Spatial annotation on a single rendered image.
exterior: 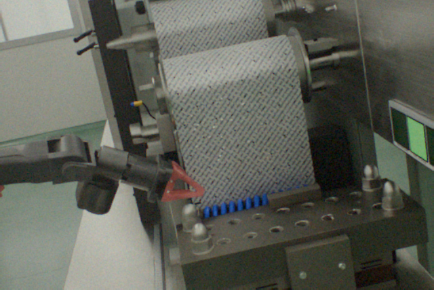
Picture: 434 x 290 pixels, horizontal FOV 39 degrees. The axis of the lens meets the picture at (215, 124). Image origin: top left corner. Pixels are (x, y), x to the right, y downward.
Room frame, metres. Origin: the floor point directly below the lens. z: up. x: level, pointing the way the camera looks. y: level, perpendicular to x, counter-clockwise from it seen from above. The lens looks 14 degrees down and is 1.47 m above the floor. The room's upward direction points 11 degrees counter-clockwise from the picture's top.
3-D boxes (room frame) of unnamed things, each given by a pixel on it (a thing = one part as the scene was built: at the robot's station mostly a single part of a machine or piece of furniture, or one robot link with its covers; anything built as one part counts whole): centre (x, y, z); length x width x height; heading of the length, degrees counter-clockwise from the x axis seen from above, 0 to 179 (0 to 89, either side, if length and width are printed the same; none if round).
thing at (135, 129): (1.17, 0.15, 1.18); 0.04 x 0.02 x 0.04; 4
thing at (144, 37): (1.39, 0.11, 1.33); 0.06 x 0.06 x 0.06; 4
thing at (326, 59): (1.16, -0.22, 1.25); 0.07 x 0.04 x 0.04; 94
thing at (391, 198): (0.94, -0.26, 1.05); 0.04 x 0.04 x 0.04
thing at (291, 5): (1.41, -0.20, 1.33); 0.07 x 0.07 x 0.07; 4
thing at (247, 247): (0.97, -0.10, 1.00); 0.40 x 0.16 x 0.06; 94
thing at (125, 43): (1.38, 0.17, 1.33); 0.06 x 0.03 x 0.03; 94
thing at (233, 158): (1.09, -0.05, 1.10); 0.23 x 0.01 x 0.18; 94
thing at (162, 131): (1.17, 0.12, 1.05); 0.06 x 0.05 x 0.31; 94
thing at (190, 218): (1.01, 0.07, 1.05); 0.04 x 0.04 x 0.04
